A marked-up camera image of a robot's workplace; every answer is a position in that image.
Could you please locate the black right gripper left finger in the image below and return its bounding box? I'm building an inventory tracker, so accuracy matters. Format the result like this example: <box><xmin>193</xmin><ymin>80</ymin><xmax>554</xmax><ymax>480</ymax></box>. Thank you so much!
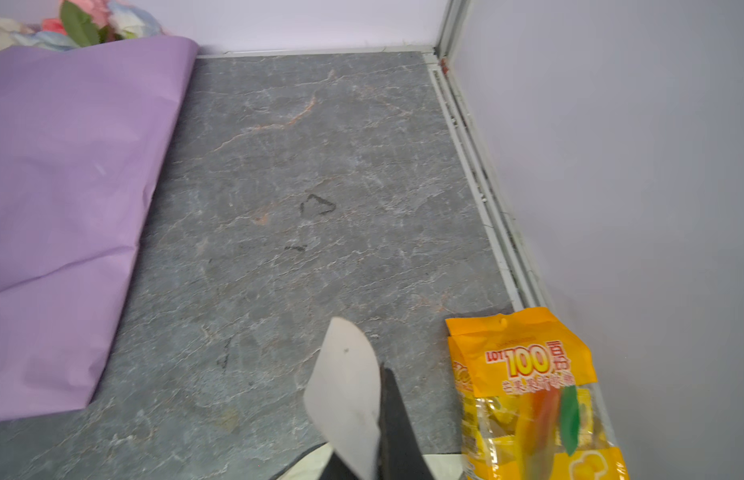
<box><xmin>318</xmin><ymin>452</ymin><xmax>357</xmax><ymax>480</ymax></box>

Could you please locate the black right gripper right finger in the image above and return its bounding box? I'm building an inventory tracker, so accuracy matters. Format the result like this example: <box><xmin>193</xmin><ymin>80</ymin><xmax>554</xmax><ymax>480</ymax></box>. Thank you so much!
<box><xmin>378</xmin><ymin>366</ymin><xmax>434</xmax><ymax>480</ymax></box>

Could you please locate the cream printed ribbon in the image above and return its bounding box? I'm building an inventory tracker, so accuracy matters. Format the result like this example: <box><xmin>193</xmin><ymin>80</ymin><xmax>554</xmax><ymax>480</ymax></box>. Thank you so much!
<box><xmin>276</xmin><ymin>317</ymin><xmax>465</xmax><ymax>479</ymax></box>

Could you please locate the pink purple wrapping paper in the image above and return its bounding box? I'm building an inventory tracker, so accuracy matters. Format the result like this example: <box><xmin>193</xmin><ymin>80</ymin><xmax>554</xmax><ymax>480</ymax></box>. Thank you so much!
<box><xmin>0</xmin><ymin>36</ymin><xmax>198</xmax><ymax>421</ymax></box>

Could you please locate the white fake rose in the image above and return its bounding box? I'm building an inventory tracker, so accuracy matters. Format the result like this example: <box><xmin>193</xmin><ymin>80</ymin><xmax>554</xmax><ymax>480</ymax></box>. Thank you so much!
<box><xmin>107</xmin><ymin>1</ymin><xmax>163</xmax><ymax>39</ymax></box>
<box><xmin>11</xmin><ymin>31</ymin><xmax>79</xmax><ymax>52</ymax></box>

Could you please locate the yellow snack bag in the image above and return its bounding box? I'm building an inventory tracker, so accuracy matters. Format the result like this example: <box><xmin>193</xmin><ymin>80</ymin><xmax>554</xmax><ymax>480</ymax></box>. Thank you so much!
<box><xmin>446</xmin><ymin>307</ymin><xmax>629</xmax><ymax>479</ymax></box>

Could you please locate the aluminium enclosure frame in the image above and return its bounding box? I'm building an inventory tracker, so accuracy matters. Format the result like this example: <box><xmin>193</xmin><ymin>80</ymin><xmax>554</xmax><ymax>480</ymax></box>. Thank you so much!
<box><xmin>197</xmin><ymin>1</ymin><xmax>549</xmax><ymax>311</ymax></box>

